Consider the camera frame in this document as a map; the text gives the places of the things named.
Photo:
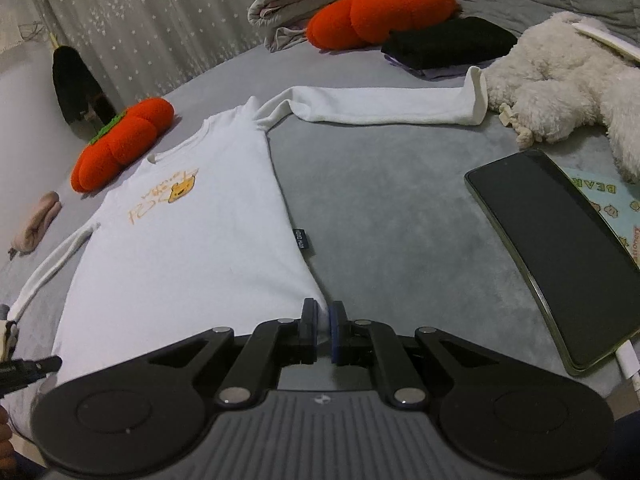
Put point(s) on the folded black garment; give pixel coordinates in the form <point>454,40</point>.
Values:
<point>450,40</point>

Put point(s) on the beige wall hanging cloth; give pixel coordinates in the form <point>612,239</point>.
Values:
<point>12,30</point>

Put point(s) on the white long-sleeve shirt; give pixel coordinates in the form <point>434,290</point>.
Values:
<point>200,250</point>

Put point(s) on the grey star-print curtain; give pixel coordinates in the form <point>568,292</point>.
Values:
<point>150,15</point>

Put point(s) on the person's dark blue trouser leg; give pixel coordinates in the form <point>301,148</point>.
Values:
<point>625,440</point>

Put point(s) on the black hanging jacket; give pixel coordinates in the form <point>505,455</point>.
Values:
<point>75,85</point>

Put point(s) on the folded beige pink garment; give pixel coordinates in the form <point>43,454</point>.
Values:
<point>37,222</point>

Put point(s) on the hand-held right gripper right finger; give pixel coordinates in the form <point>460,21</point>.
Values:
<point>337,335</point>

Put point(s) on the light blue printed mat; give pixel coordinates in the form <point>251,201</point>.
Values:
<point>610,205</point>

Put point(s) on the person's left hand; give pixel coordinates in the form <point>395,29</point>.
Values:
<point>4,425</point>

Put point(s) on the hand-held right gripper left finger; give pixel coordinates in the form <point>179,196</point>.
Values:
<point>311,332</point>

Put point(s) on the white plush toy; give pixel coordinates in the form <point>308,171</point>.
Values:
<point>560,85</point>

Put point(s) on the black smartphone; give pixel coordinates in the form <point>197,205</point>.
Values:
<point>550,250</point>

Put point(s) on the orange pumpkin cushion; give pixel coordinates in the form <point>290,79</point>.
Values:
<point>390,10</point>
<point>125,140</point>

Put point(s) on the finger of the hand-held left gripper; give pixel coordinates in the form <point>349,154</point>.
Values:
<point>46,365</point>

